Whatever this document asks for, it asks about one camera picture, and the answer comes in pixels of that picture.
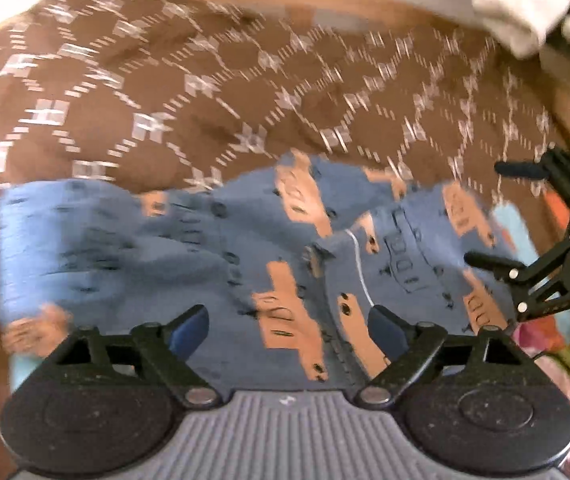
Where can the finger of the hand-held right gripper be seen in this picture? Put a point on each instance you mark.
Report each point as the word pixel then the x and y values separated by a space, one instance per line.
pixel 495 264
pixel 520 170

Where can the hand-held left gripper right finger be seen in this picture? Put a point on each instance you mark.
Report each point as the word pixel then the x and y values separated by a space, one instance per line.
pixel 387 331

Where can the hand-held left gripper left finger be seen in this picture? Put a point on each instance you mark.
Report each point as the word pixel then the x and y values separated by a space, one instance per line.
pixel 190 331

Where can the blue printed pants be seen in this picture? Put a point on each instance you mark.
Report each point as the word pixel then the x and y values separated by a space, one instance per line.
pixel 115 250

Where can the colourful printed bed sheet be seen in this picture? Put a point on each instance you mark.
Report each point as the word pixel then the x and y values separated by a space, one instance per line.
pixel 512 230

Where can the brown patterned blanket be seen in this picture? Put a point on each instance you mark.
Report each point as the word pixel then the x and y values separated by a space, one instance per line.
pixel 215 125

